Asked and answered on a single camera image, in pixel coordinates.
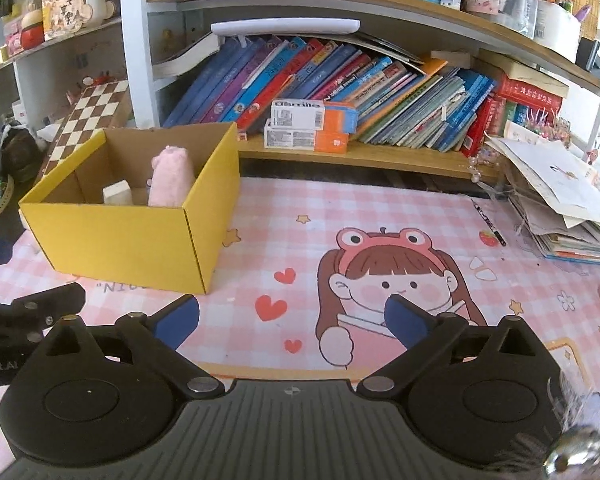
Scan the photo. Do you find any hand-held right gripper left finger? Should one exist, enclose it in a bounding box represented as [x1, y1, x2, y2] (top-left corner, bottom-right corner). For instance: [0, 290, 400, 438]
[39, 294, 225, 401]

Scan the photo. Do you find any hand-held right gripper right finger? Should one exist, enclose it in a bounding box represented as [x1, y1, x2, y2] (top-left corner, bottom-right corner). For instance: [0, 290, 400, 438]
[356, 294, 551, 400]

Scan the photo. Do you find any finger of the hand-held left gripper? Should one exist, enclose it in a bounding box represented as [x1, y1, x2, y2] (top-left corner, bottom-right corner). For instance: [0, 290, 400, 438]
[0, 282, 87, 343]

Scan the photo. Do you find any yellow cardboard box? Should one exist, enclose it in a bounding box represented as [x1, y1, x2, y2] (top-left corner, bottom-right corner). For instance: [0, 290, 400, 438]
[19, 121, 241, 295]

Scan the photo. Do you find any plain white foam block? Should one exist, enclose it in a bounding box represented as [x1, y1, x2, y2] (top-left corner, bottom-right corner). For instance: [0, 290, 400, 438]
[102, 180, 132, 206]

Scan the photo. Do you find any pink plush pig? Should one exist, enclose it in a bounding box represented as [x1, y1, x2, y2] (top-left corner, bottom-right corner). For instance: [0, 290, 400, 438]
[147, 145, 197, 208]

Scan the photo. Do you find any white round container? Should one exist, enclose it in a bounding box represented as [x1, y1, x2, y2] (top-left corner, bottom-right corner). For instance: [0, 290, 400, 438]
[532, 0, 581, 63]

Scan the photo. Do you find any pink cartoon desk mat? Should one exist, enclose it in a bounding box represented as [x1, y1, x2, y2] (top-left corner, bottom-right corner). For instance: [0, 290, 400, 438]
[0, 175, 600, 411]

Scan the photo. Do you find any dark patterned pencil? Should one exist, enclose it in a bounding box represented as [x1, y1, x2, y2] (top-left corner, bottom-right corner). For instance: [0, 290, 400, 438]
[471, 199, 507, 247]

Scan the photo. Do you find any brown bag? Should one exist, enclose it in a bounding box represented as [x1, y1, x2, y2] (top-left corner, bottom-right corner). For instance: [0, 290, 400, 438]
[0, 125, 43, 183]

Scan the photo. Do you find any pearl bead headband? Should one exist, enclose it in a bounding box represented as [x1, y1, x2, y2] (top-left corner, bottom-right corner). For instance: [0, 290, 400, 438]
[467, 154, 488, 186]

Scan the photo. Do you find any person's furry cuff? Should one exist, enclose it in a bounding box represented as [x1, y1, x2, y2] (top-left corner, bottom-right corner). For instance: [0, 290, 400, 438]
[500, 360, 600, 480]

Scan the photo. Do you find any stack of papers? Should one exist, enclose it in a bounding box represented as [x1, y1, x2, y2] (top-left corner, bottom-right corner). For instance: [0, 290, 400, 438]
[485, 120, 600, 267]

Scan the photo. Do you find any brown white chessboard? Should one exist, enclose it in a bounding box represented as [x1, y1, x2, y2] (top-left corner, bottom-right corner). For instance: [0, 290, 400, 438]
[34, 79, 131, 181]

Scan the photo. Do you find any orange white carton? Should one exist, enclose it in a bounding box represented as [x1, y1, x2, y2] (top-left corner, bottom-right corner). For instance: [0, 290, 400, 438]
[271, 98, 359, 133]
[263, 119, 350, 153]

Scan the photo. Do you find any row of books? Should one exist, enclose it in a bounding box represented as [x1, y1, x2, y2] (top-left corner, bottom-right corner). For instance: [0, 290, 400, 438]
[162, 35, 566, 158]

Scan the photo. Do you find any pink flower decoration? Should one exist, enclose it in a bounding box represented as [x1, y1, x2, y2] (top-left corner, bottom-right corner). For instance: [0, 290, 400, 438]
[525, 110, 573, 142]

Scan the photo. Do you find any white wooden bookshelf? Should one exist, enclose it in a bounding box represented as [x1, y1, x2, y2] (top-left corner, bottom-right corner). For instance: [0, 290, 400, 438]
[0, 0, 600, 181]

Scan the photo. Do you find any red round doll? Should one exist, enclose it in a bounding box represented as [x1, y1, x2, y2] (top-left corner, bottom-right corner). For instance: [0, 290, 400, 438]
[21, 10, 46, 51]

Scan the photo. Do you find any decorative cartoon plaque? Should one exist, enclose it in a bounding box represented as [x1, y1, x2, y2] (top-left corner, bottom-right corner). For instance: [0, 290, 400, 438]
[41, 0, 92, 41]

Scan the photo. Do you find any white light bar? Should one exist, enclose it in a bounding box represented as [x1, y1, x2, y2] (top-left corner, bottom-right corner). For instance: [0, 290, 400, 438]
[210, 19, 362, 37]

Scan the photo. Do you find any small black box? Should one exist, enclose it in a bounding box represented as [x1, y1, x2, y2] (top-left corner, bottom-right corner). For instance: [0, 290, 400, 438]
[575, 37, 600, 73]

